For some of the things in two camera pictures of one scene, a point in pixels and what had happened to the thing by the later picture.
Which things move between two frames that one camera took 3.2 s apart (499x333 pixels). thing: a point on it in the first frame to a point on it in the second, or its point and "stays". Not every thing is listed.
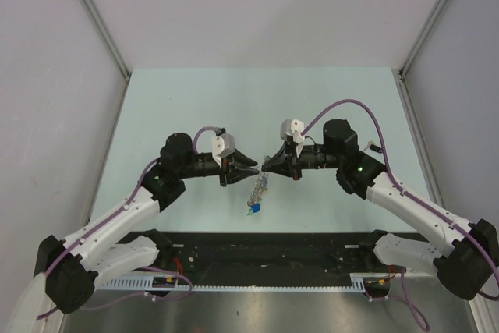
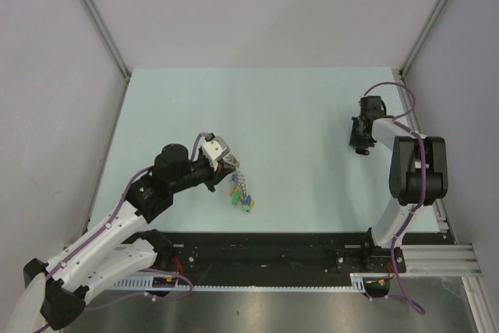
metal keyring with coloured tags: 260,189 to 238,185
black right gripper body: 309,158 to 358,139
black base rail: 269,258 stays
